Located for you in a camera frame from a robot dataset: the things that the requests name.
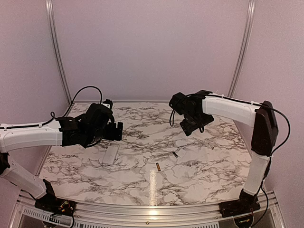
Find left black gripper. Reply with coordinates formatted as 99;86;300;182
85;121;123;144

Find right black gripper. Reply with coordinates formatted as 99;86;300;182
180;111;214;136

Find white remote control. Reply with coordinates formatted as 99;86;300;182
102;142;120;165

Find white battery compartment cover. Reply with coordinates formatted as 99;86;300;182
177;149;186;158

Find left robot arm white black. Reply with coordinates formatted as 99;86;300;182
0;114;123;214

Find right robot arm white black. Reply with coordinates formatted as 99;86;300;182
169;90;278;214

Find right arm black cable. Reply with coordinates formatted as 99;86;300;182
169;94;291;157

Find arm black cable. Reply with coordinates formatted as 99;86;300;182
0;86;103;130
169;94;291;157

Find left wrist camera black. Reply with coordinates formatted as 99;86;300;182
102;99;113;110

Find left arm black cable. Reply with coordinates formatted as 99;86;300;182
0;86;103;130

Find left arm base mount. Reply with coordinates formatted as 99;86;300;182
35;198;76;216

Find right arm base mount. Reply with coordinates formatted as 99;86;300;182
219;200;261;218

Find right aluminium frame post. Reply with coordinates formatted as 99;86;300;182
228;0;256;97

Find aluminium frame post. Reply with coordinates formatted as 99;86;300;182
45;0;72;105
228;0;256;97

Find front aluminium rail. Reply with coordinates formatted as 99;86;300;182
9;191;286;228

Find left aluminium frame post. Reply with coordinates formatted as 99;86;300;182
45;0;72;105

